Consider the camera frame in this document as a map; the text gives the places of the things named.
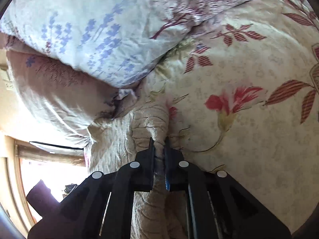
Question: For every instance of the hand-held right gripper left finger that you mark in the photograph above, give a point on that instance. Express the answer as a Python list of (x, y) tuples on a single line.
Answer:
[(150, 165)]

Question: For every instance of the wooden framed window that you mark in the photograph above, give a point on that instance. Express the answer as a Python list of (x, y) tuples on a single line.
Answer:
[(49, 169)]

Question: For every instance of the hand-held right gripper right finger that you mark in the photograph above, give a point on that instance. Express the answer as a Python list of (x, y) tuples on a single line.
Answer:
[(167, 170)]

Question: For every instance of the red floral bed sheet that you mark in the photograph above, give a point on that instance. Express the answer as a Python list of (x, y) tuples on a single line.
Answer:
[(249, 142)]

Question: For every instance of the lavender print pillow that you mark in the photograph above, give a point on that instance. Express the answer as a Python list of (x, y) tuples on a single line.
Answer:
[(49, 92), (87, 29)]

